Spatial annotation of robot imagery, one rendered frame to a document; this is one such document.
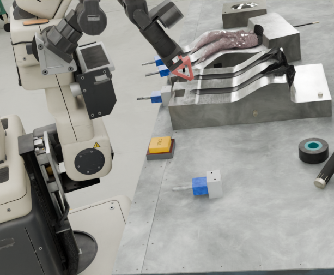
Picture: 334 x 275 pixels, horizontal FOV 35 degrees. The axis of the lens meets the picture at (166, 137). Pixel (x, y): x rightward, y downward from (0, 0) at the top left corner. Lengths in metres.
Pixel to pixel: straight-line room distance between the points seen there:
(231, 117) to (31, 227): 0.72
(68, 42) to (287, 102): 0.68
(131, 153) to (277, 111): 1.65
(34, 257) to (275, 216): 0.85
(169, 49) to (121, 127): 1.96
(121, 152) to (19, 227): 1.57
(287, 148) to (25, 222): 0.84
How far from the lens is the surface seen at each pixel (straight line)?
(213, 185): 1.39
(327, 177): 1.41
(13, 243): 1.80
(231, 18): 2.48
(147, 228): 1.37
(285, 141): 1.61
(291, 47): 2.07
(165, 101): 1.89
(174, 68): 1.55
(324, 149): 1.50
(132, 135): 3.38
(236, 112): 1.69
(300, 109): 1.69
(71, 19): 1.51
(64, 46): 1.51
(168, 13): 1.55
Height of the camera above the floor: 1.67
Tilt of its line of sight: 31 degrees down
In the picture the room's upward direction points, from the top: 12 degrees counter-clockwise
